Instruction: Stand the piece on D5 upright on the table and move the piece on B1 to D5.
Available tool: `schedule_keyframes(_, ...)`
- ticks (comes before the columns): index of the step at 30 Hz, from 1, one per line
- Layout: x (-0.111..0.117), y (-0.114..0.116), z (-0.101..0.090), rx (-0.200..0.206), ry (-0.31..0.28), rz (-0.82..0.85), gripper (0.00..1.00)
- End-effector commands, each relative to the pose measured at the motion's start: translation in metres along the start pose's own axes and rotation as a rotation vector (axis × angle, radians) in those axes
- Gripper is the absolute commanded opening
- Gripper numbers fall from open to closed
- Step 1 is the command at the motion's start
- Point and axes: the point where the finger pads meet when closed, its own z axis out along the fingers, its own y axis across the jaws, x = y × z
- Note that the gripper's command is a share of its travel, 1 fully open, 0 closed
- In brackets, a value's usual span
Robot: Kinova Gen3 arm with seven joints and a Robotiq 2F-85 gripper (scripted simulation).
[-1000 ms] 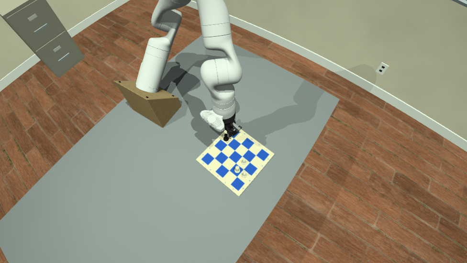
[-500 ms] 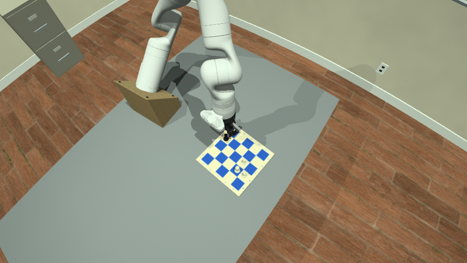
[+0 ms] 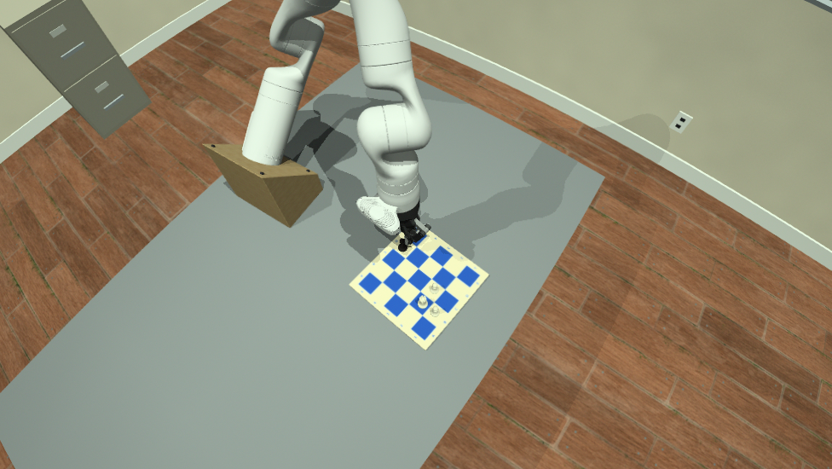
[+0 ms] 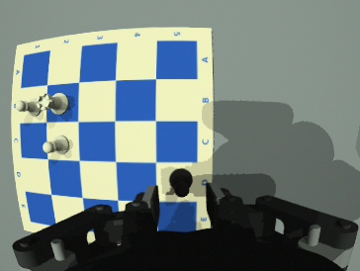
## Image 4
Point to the white rook chess piece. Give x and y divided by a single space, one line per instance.
58 103

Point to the white pawn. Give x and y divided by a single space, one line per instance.
59 145
31 107

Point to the blue and cream chessboard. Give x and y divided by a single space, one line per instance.
140 107

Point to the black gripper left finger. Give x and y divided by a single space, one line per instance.
64 244

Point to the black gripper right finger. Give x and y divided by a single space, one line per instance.
305 228

